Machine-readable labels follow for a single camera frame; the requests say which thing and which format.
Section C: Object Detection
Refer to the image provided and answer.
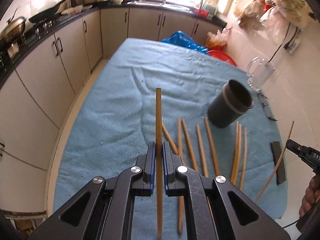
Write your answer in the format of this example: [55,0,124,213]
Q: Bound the hanging plastic bags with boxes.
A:
[233,0,311,45]

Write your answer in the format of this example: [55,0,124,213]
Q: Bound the lower kitchen cabinets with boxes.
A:
[1,5,225,213]

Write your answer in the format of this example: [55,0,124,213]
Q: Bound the right hand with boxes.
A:
[299,176,319,217]

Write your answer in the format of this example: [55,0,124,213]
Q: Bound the clear glass beer mug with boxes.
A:
[246,56,276,91]

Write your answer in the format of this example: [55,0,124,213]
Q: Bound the dark grey utensil cup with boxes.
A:
[207,79,254,128]

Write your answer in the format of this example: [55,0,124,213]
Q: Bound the red plastic basin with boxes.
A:
[207,50,237,67]

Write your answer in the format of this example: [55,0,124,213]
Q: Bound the blue plastic bag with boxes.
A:
[161,31,209,54]

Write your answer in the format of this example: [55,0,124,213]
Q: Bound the steel wok with lid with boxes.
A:
[1,7,27,44]

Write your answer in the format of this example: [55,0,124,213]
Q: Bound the white wall power strip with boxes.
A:
[287,35,300,55]

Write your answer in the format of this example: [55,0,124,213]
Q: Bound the black frying pan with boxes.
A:
[28,0,67,24]

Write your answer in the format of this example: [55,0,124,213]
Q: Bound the orange bag bin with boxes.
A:
[205,28,232,51]

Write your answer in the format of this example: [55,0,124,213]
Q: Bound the red small basket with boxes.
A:
[194,8,209,18]

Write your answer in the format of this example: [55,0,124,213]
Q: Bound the black frame eyeglasses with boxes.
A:
[257,92,277,122]

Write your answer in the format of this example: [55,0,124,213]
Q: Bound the blue towel table cover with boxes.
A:
[53,37,288,240]

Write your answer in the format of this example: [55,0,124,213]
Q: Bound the black power cable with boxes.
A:
[268,22,301,63]

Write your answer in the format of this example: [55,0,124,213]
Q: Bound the black flat rectangular block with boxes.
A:
[270,141,287,186]

